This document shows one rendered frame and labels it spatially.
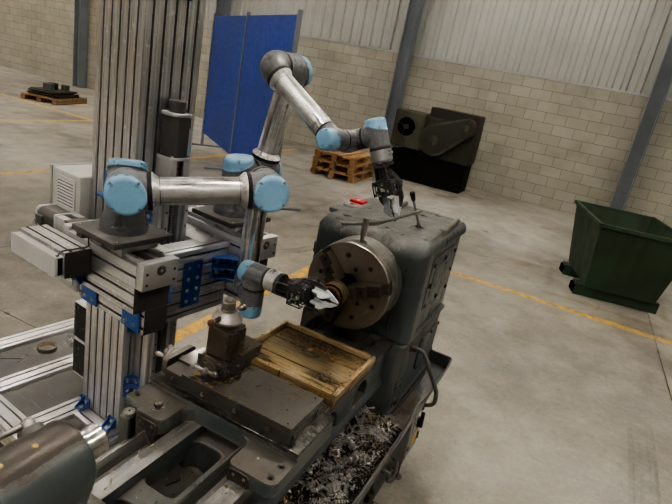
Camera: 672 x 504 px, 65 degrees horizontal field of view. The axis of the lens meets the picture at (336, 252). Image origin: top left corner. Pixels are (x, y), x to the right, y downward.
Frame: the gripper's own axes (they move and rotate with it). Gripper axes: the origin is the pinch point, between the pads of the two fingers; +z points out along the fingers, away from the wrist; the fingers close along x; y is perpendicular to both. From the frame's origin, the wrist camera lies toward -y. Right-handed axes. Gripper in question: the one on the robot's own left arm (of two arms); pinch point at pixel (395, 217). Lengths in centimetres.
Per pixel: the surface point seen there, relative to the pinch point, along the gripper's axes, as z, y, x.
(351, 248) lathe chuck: 6.4, 18.0, -10.4
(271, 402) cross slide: 33, 77, -10
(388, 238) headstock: 7.0, 0.5, -3.8
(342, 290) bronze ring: 18.1, 28.9, -11.1
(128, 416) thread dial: 30, 95, -41
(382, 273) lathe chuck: 16.0, 18.1, -0.9
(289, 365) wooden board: 36, 47, -25
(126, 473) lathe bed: 36, 107, -30
